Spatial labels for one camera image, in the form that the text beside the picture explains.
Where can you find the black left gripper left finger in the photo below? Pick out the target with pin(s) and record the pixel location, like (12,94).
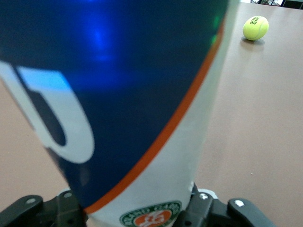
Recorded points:
(28,215)

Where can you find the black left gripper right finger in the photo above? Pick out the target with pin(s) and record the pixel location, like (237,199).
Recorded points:
(213,217)

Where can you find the blue white tennis ball can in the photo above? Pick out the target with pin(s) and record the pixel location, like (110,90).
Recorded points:
(130,82)

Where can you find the yellow Roland Garros tennis ball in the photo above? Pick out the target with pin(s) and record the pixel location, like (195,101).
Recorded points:
(255,29)

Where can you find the brown table mat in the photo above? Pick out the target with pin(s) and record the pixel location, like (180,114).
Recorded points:
(260,118)

